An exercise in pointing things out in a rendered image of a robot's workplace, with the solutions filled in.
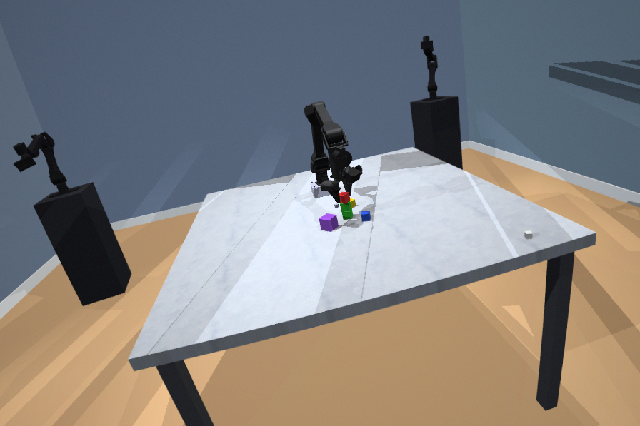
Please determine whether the purple block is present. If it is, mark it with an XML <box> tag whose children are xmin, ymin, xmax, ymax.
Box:
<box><xmin>319</xmin><ymin>213</ymin><xmax>339</xmax><ymax>232</ymax></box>

